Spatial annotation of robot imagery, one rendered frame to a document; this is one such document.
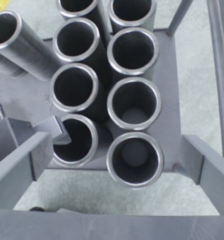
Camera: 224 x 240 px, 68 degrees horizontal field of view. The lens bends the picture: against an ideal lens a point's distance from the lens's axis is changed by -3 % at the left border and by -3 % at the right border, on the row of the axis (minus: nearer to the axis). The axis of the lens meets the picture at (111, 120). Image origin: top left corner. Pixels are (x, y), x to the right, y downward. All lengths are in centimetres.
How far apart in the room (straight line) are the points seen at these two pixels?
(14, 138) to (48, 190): 85
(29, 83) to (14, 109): 13
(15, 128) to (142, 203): 81
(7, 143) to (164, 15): 109
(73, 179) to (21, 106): 46
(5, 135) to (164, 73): 60
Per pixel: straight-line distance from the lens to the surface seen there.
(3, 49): 59
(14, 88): 87
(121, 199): 96
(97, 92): 41
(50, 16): 132
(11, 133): 22
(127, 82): 40
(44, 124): 26
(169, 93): 69
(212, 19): 49
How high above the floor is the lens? 91
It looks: 79 degrees down
